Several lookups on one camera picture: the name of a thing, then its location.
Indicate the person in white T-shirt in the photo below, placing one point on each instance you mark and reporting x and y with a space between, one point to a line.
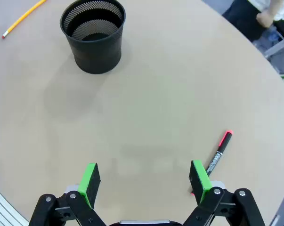
240 16

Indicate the yellow pencil with red eraser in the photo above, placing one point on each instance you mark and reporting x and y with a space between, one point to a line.
17 23

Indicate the person's left forearm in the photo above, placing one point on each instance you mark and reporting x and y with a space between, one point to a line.
274 6

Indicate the black mesh pen holder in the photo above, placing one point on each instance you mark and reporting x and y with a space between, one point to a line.
97 54

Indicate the grey metal frame bar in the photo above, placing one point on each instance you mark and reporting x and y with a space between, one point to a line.
279 46

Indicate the aluminium slatted base platform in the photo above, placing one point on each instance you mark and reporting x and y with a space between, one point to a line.
2 207

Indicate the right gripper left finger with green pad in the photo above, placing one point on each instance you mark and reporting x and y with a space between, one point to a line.
87 186

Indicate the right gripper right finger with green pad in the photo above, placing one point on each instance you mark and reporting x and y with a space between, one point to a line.
201 183

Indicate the person's left hand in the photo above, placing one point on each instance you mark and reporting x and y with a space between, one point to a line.
265 18

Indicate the black marker with red cap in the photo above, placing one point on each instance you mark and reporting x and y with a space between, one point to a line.
220 148

